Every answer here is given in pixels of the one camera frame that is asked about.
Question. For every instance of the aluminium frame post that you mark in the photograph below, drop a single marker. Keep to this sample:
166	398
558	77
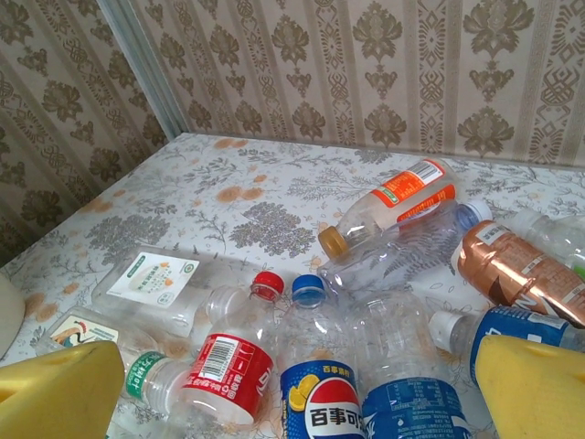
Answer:
146	73

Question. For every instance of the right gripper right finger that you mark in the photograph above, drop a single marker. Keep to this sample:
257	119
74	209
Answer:
535	393

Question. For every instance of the Pepsi bottle blue cap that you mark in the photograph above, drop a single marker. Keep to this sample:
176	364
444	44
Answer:
320	402

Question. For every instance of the clear unlabelled bottle pale cap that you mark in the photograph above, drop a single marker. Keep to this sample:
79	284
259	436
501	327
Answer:
388	260

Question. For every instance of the clear bottle crane picture label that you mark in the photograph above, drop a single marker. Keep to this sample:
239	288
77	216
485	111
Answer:
87	327

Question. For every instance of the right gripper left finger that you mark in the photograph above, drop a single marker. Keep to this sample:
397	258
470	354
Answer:
55	398

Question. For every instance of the square clear bottle white label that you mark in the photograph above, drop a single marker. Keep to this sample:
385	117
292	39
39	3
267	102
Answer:
146	279

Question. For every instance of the copper foil label bottle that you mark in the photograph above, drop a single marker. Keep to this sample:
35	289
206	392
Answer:
512	270

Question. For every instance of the blue label bottle white cap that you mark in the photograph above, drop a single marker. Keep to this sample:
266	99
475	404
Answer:
503	324

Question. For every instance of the clear bottle green text label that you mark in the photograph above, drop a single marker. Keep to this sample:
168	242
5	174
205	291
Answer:
146	375

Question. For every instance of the red label bottle red cap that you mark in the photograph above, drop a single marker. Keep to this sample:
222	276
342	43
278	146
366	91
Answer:
228	366

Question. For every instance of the green lime label bottle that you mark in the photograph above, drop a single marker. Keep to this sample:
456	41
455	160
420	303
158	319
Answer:
548	238

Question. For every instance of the floral tablecloth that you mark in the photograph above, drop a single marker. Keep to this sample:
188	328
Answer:
205	192

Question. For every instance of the orange label bottle gold cap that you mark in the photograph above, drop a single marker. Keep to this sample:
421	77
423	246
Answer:
402	187

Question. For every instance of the clear bottle blue text label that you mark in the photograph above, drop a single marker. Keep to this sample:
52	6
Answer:
411	407

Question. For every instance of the white round bin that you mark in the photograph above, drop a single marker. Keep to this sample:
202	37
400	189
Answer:
9	315

